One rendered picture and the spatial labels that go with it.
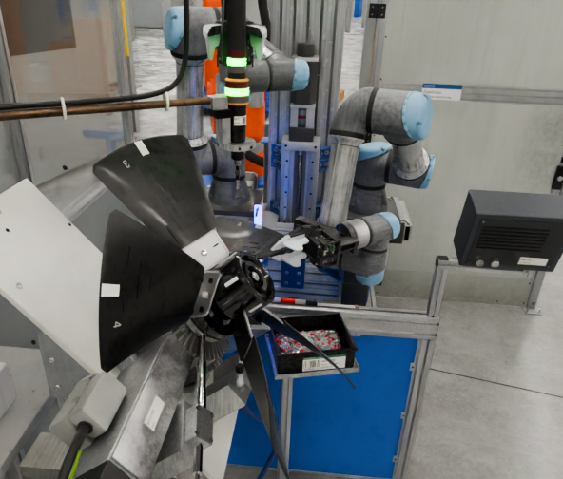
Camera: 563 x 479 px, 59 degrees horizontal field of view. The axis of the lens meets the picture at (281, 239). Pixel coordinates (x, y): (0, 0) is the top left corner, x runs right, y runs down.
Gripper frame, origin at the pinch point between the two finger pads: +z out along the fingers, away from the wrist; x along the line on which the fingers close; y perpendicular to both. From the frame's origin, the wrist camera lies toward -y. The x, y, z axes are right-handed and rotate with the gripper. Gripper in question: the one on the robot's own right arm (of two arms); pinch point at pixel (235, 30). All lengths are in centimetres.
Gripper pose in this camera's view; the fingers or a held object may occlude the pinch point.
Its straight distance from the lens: 93.2
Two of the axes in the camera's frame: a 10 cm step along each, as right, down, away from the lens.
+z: 0.9, 4.5, -8.9
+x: -10.0, 0.1, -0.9
